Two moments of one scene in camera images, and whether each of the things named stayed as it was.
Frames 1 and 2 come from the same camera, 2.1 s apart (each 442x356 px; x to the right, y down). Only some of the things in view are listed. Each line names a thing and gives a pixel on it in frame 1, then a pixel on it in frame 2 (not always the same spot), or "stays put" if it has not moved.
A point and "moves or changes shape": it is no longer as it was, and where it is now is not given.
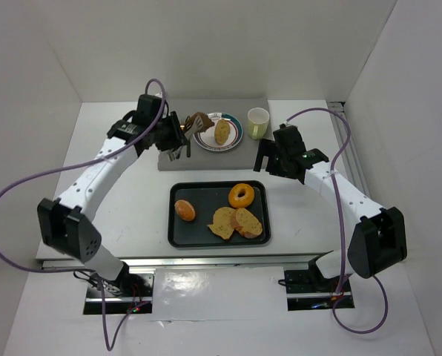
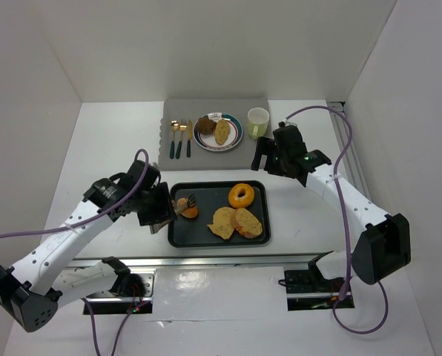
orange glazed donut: x=241 y=195 stays put
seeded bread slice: x=222 y=131 stays put
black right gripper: x=268 y=158 stays put
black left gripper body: x=176 y=130 to x=162 y=204
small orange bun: x=185 y=210 stays put
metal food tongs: x=192 y=126 to x=179 y=210
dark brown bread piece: x=206 y=121 moves or changes shape
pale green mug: x=257 y=122 stays put
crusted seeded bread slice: x=245 y=224 stays put
